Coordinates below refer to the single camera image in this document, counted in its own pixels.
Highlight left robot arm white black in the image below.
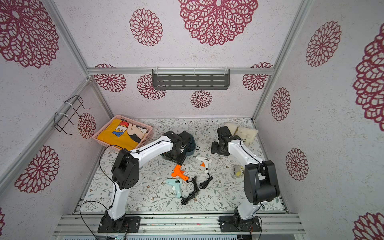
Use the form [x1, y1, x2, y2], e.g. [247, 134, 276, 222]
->
[106, 131, 194, 221]

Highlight orange hot glue gun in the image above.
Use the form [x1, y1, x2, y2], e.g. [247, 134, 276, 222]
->
[171, 165, 189, 182]

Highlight mint green hot glue gun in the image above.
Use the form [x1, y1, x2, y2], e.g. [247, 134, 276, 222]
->
[165, 179, 182, 199]

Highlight teal plastic storage box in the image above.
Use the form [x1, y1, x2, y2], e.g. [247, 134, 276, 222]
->
[161, 135, 197, 160]

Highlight white hot glue gun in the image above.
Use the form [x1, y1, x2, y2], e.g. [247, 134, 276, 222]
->
[196, 156, 212, 174]

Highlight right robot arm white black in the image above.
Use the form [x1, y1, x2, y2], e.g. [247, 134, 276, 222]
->
[211, 126, 280, 224]

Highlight white plush toy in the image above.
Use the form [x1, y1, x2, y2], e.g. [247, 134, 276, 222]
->
[225, 123, 259, 147]

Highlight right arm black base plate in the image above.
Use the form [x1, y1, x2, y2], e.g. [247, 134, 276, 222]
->
[218, 215, 262, 232]

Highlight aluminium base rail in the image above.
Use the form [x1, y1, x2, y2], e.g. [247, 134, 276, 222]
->
[53, 213, 305, 237]

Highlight grey wall shelf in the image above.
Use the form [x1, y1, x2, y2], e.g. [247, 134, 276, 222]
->
[152, 69, 230, 90]

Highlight small yellow grey toy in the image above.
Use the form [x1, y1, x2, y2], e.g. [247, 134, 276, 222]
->
[233, 165, 244, 178]

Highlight white gun black cord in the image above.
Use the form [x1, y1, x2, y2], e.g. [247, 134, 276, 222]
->
[199, 172, 214, 190]

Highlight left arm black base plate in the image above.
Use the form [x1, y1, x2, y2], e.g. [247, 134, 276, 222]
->
[97, 215, 141, 234]

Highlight yellow cartoon t-shirt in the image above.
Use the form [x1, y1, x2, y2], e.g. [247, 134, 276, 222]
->
[97, 119, 148, 150]

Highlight black wire wall rack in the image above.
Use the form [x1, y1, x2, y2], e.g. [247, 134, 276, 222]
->
[53, 95, 91, 136]

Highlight mint gun black cord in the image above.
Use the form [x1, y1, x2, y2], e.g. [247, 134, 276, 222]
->
[180, 175, 201, 206]

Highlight pink plastic basket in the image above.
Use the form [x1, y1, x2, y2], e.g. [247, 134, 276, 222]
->
[92, 115, 154, 152]

